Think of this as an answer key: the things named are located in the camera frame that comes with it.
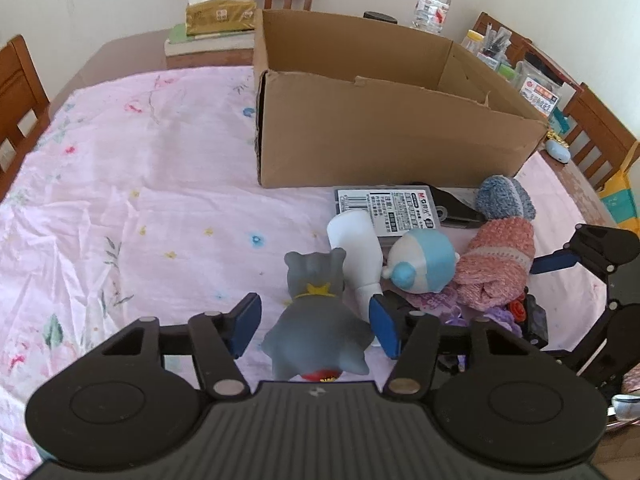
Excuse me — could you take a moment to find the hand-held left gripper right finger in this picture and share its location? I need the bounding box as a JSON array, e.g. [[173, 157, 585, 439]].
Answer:
[[369, 294, 538, 395]]

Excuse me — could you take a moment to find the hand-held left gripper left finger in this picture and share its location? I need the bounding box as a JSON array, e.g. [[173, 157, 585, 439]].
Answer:
[[102, 292, 263, 402]]

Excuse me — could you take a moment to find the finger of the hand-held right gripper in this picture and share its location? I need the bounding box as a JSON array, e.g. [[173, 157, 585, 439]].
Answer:
[[530, 224, 640, 311], [555, 305, 640, 398]]

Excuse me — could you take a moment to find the pink and blue knit sock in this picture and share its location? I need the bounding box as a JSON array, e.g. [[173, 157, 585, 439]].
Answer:
[[452, 175, 538, 311]]

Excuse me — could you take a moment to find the black toy with red wheels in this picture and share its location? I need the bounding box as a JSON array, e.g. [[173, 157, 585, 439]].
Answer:
[[510, 294, 550, 348]]

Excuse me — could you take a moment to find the grey cat toy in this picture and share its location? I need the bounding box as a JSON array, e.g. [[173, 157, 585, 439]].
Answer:
[[261, 247, 375, 383]]

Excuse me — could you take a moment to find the blue and white doll toy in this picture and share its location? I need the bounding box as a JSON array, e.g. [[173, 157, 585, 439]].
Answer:
[[381, 228, 461, 294]]

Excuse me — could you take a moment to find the white plastic bottle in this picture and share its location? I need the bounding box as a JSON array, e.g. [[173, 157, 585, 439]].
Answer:
[[326, 210, 385, 311]]

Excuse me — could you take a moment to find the clear plastic case barcode label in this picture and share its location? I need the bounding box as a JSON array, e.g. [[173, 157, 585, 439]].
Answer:
[[334, 186, 443, 238]]

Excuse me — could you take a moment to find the brown cardboard box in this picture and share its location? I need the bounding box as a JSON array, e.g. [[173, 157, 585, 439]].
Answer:
[[252, 8, 551, 189]]

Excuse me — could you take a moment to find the light blue small case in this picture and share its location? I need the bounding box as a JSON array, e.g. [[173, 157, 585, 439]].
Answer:
[[545, 139, 571, 165]]

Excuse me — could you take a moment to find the teal plastic container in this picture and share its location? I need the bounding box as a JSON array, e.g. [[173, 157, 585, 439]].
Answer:
[[550, 107, 573, 136]]

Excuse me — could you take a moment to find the pink floral tablecloth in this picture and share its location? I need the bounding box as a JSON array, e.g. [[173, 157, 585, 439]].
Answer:
[[0, 66, 608, 466]]

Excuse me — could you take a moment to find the clear box orange label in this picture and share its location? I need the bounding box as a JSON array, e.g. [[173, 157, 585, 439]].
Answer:
[[517, 60, 563, 116]]

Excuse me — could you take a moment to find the clear pen holder with pens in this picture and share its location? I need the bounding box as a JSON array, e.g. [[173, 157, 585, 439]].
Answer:
[[480, 25, 516, 68]]

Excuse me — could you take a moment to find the beige cover book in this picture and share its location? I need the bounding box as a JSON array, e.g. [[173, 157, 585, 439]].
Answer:
[[164, 30, 257, 57]]

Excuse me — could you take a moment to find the clear water bottle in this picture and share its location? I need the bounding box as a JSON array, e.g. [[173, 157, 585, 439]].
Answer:
[[411, 0, 452, 35]]

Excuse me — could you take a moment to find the green cover book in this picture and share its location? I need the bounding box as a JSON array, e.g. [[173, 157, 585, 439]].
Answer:
[[167, 22, 201, 43]]

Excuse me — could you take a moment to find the golden tissue pack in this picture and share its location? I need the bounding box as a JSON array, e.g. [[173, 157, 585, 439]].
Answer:
[[185, 0, 257, 37]]

